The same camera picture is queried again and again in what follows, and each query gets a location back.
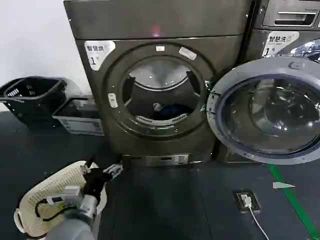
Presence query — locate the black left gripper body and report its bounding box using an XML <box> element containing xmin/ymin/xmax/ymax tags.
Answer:
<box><xmin>83</xmin><ymin>167</ymin><xmax>112</xmax><ymax>201</ymax></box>

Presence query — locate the white power cable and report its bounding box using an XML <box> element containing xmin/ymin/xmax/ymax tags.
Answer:
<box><xmin>246</xmin><ymin>204</ymin><xmax>270</xmax><ymax>240</ymax></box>

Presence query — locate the round glass dryer door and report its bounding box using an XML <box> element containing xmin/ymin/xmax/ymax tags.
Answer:
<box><xmin>206</xmin><ymin>56</ymin><xmax>320</xmax><ymax>166</ymax></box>

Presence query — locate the black plastic laundry basket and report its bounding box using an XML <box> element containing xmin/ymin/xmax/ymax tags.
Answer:
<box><xmin>0</xmin><ymin>76</ymin><xmax>69</xmax><ymax>133</ymax></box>

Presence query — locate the dark blue garment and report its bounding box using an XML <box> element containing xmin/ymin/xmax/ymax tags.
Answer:
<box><xmin>158</xmin><ymin>103</ymin><xmax>195</xmax><ymax>120</ymax></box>

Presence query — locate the black looped wrist cable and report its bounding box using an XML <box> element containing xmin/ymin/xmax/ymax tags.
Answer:
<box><xmin>34</xmin><ymin>198</ymin><xmax>72</xmax><ymax>223</ymax></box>

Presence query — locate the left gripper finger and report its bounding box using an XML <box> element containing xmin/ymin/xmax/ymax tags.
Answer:
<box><xmin>106</xmin><ymin>169</ymin><xmax>123</xmax><ymax>180</ymax></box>
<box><xmin>103</xmin><ymin>163</ymin><xmax>124</xmax><ymax>175</ymax></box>

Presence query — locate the grey dryer with open drum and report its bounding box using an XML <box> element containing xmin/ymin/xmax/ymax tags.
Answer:
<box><xmin>63</xmin><ymin>0</ymin><xmax>257</xmax><ymax>169</ymax></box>

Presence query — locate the green floor tape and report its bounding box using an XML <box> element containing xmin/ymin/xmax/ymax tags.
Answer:
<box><xmin>267</xmin><ymin>163</ymin><xmax>320</xmax><ymax>240</ymax></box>

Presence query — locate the grey floor socket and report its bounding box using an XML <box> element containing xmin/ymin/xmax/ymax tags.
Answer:
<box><xmin>232</xmin><ymin>190</ymin><xmax>262</xmax><ymax>214</ymax></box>

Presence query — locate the black straight gripper cable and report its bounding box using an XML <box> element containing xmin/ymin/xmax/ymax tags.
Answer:
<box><xmin>84</xmin><ymin>151</ymin><xmax>97</xmax><ymax>169</ymax></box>

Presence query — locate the white plug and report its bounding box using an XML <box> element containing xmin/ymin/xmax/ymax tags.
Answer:
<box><xmin>240</xmin><ymin>194</ymin><xmax>252</xmax><ymax>208</ymax></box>

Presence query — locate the grey dryer with drawer panel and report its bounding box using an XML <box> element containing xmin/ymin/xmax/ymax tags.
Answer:
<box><xmin>216</xmin><ymin>0</ymin><xmax>320</xmax><ymax>165</ymax></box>

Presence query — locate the white perforated laundry basket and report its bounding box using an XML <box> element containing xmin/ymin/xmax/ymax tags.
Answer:
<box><xmin>13</xmin><ymin>160</ymin><xmax>109</xmax><ymax>239</ymax></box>

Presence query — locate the white arrow floor marker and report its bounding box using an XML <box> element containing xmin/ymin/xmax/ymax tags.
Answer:
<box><xmin>272</xmin><ymin>181</ymin><xmax>296</xmax><ymax>190</ymax></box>

